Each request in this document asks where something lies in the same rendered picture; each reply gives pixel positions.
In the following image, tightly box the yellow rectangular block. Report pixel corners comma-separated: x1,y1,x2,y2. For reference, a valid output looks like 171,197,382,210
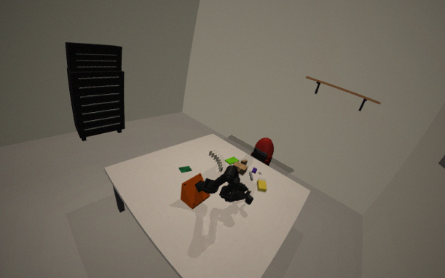
257,179,267,192

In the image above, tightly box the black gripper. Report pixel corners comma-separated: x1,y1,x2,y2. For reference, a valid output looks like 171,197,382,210
245,191,253,205

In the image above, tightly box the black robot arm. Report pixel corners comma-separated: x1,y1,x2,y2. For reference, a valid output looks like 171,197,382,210
195,165,248,202

